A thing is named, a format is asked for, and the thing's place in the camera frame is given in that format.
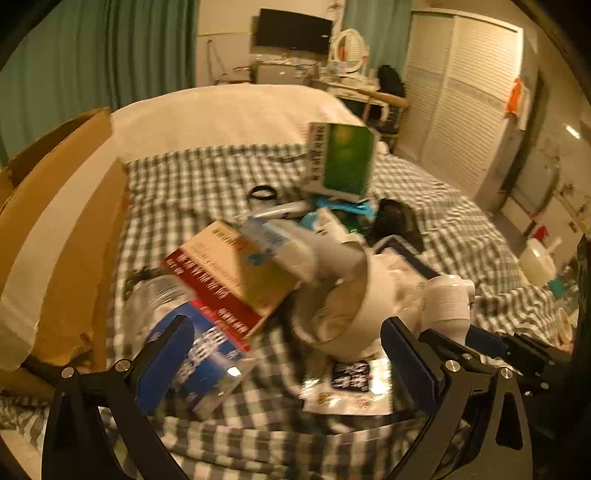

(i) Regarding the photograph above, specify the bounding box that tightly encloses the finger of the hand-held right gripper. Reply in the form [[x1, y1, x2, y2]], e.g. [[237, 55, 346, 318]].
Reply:
[[465, 323, 575, 398], [418, 329, 485, 366]]

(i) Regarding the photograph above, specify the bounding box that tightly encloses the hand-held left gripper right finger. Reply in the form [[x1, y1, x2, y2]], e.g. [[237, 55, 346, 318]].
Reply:
[[379, 316, 541, 480]]

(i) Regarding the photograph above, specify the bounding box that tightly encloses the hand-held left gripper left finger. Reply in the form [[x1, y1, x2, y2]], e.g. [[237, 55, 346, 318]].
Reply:
[[41, 315, 199, 480]]

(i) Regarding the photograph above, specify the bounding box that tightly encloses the white bottle with ribbed cap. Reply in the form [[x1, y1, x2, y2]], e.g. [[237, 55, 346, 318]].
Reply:
[[414, 274, 476, 345]]

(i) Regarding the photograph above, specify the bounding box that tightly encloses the green white medicine box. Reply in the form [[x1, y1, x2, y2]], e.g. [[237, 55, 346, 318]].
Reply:
[[305, 121, 382, 203]]

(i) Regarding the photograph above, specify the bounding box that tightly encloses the clear bottle with blue label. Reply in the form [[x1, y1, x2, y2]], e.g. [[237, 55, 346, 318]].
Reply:
[[122, 272, 253, 421]]

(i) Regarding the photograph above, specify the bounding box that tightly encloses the sticker sheet packet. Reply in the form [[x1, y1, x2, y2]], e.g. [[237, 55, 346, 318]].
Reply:
[[300, 357, 394, 416]]

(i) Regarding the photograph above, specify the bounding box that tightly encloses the white cup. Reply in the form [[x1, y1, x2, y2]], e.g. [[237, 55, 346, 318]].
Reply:
[[288, 247, 426, 361]]

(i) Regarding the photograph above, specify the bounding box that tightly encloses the black framed tablet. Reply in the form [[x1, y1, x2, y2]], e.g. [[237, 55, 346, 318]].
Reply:
[[372, 235, 442, 283]]

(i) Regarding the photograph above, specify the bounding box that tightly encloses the red white medicine box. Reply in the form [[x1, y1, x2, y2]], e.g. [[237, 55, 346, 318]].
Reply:
[[161, 220, 301, 345]]

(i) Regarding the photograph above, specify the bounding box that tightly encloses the white cylinder tube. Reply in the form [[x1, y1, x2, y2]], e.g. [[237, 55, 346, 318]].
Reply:
[[316, 232, 369, 281]]

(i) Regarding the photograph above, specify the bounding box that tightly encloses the black pouch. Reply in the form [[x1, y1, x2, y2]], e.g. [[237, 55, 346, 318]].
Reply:
[[372, 198, 424, 246]]

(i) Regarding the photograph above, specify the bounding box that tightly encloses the small white blue-label bottle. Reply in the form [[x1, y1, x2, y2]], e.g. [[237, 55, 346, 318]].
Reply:
[[246, 217, 320, 283]]

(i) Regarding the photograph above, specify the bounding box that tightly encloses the blue blister pack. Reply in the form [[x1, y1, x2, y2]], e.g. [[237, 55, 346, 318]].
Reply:
[[314, 195, 376, 217]]

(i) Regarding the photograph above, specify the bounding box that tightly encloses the grey white checkered bedsheet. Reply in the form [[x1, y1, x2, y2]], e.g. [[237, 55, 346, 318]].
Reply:
[[0, 142, 578, 480]]

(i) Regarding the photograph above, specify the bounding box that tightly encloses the brown cardboard box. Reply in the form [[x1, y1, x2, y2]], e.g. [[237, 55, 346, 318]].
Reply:
[[0, 107, 136, 403]]

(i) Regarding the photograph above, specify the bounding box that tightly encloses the white louvred wardrobe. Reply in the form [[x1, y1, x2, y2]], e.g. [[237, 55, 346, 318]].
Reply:
[[392, 11, 525, 200]]

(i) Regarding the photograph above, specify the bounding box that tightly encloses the cream white blanket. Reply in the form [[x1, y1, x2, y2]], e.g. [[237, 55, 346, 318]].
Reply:
[[111, 84, 366, 163]]

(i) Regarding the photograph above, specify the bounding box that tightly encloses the orange cloth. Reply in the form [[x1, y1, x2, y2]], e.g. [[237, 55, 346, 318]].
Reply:
[[505, 78, 530, 116]]

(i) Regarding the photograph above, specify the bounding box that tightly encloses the wooden chair back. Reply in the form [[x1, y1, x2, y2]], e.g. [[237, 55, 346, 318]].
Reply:
[[351, 88, 411, 110]]

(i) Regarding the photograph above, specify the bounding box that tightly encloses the black bag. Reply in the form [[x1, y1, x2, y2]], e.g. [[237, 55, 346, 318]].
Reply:
[[376, 65, 407, 97]]

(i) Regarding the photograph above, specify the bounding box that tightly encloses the white dressing table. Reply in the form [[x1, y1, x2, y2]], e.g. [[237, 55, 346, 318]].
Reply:
[[311, 73, 410, 126]]

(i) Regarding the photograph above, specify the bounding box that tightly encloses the low white cabinet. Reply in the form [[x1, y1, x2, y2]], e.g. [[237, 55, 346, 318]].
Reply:
[[252, 58, 320, 86]]

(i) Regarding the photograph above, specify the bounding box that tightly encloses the wide green curtain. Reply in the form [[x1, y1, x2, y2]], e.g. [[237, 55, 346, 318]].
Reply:
[[0, 0, 200, 160]]

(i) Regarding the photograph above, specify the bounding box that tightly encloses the white oval mirror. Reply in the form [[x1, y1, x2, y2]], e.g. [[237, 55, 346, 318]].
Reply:
[[329, 28, 368, 77]]

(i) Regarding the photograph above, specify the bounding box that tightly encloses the narrow green curtain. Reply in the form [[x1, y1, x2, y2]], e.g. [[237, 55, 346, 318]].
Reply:
[[344, 0, 413, 80]]

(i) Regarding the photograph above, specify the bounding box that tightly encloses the black television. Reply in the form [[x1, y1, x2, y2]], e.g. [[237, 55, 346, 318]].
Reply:
[[252, 8, 334, 54]]

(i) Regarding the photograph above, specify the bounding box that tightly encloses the black ring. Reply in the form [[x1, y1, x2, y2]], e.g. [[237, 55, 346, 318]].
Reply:
[[248, 185, 278, 204]]

